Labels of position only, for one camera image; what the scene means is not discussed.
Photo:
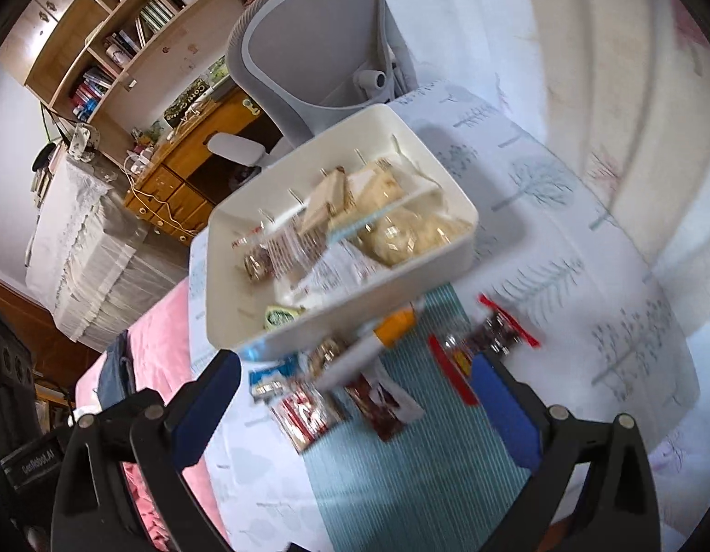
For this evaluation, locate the white plastic tray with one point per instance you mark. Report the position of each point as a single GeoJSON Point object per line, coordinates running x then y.
{"type": "Point", "coordinates": [231, 310]}

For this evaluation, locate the green picture board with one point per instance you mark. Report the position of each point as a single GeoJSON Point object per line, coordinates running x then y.
{"type": "Point", "coordinates": [188, 102]}

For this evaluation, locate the white and orange stick packet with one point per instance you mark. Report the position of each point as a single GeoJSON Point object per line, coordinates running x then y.
{"type": "Point", "coordinates": [360, 351]}

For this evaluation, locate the small green packet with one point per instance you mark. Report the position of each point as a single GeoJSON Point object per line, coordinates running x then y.
{"type": "Point", "coordinates": [283, 316]}

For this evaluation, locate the small yellow puff packet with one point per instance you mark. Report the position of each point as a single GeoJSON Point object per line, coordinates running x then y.
{"type": "Point", "coordinates": [442, 230]}

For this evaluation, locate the tree print tablecloth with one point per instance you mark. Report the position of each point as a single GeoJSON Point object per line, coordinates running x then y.
{"type": "Point", "coordinates": [562, 276]}

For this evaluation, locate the dark wooden wardrobe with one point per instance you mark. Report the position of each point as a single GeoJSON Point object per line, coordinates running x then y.
{"type": "Point", "coordinates": [32, 322]}

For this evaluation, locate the large yellow puff packet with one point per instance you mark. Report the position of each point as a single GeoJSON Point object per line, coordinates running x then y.
{"type": "Point", "coordinates": [389, 240]}

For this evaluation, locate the dark brown snack packet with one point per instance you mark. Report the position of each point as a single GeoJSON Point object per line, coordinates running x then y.
{"type": "Point", "coordinates": [256, 261]}

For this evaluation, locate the silver foil snack packet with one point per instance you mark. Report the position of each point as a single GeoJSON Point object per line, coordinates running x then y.
{"type": "Point", "coordinates": [327, 356]}

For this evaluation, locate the white power strip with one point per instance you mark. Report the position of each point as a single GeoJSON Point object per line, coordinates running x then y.
{"type": "Point", "coordinates": [137, 162]}

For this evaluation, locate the red and white snack packet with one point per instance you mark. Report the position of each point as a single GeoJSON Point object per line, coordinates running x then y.
{"type": "Point", "coordinates": [306, 420]}

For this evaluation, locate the wooden bookshelf with books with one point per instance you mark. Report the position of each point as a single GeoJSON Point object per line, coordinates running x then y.
{"type": "Point", "coordinates": [142, 29]}

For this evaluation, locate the blue and white small packet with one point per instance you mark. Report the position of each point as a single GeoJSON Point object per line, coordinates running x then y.
{"type": "Point", "coordinates": [274, 376]}

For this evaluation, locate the clear packet with printed text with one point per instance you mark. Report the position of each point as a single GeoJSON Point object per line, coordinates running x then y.
{"type": "Point", "coordinates": [343, 269]}

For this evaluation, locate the white lace cover cloth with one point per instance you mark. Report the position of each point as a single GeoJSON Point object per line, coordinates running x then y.
{"type": "Point", "coordinates": [84, 241]}

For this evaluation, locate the cream yellow biscuit packet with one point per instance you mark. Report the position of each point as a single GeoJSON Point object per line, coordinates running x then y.
{"type": "Point", "coordinates": [373, 184]}

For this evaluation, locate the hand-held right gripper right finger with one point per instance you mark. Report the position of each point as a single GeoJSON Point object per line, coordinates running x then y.
{"type": "Point", "coordinates": [504, 411]}

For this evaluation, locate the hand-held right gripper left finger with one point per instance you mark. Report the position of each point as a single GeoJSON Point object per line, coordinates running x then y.
{"type": "Point", "coordinates": [205, 405]}

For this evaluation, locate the grey office chair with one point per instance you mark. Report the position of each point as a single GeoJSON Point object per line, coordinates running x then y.
{"type": "Point", "coordinates": [309, 57]}

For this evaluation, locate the red-edged dark snack packet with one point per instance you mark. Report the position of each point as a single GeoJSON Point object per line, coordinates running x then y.
{"type": "Point", "coordinates": [490, 336]}

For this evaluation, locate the beige cracker packet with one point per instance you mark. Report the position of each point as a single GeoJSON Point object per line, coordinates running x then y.
{"type": "Point", "coordinates": [323, 201]}

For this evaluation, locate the dark blue cloth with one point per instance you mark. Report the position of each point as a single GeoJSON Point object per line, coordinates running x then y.
{"type": "Point", "coordinates": [114, 374]}

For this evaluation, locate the floral hanging bag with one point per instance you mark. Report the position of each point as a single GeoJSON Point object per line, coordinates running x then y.
{"type": "Point", "coordinates": [83, 142]}

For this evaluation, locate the black hat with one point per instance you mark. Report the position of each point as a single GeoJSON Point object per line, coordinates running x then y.
{"type": "Point", "coordinates": [43, 158]}

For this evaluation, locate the wooden desk with drawers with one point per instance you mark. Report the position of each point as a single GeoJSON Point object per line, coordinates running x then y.
{"type": "Point", "coordinates": [182, 178]}

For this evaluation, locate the teal striped placemat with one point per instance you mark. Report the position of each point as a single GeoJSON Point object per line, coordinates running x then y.
{"type": "Point", "coordinates": [418, 483]}

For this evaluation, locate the dark red snack packet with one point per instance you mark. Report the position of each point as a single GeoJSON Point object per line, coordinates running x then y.
{"type": "Point", "coordinates": [383, 408]}

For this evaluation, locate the clear packet with brown snack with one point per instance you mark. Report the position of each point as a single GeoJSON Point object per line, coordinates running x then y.
{"type": "Point", "coordinates": [297, 247]}

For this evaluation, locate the pink blanket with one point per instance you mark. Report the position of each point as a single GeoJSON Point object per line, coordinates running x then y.
{"type": "Point", "coordinates": [159, 328]}

